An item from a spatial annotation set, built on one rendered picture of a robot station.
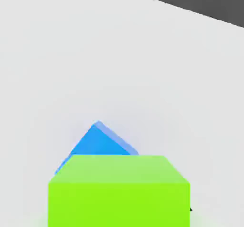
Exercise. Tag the small green cube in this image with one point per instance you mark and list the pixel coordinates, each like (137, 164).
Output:
(118, 196)

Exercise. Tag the small blue cube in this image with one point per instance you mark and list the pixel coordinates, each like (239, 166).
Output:
(99, 143)

